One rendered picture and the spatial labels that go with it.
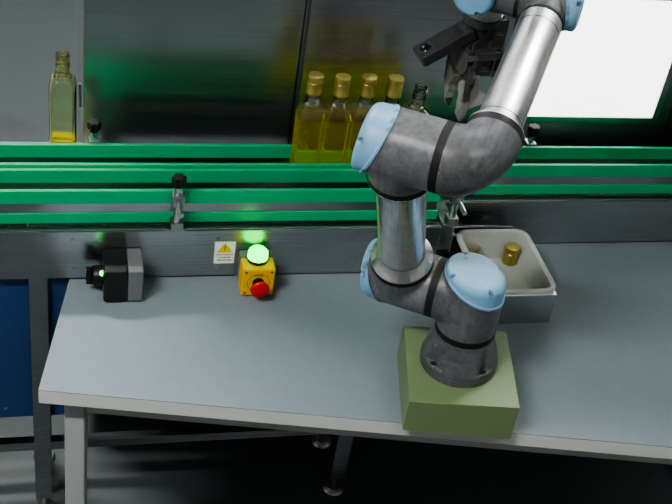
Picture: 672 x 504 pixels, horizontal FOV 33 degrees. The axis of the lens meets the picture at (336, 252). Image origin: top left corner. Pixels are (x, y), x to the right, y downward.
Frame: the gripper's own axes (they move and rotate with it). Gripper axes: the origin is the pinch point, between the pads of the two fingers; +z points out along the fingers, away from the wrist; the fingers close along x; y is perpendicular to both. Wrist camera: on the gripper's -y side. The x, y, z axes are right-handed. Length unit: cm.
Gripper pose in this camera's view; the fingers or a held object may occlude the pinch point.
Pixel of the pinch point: (451, 107)
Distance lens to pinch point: 229.8
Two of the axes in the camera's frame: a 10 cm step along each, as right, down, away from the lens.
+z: -1.3, 7.9, 6.0
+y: 9.4, -1.0, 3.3
